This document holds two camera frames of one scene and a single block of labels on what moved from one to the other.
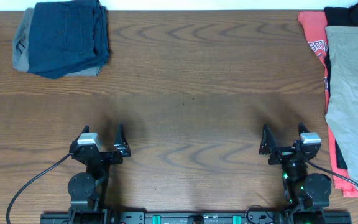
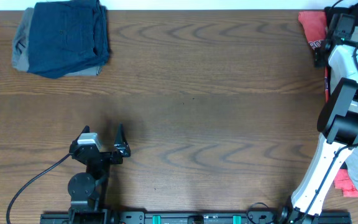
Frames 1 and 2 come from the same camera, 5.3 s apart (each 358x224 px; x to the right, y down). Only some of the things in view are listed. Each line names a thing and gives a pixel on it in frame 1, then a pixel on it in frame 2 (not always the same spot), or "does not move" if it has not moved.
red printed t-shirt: x=314 y=23 does not move
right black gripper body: x=285 y=150 → x=320 y=56
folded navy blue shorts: x=68 y=38 does not move
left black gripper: x=103 y=155 does not move
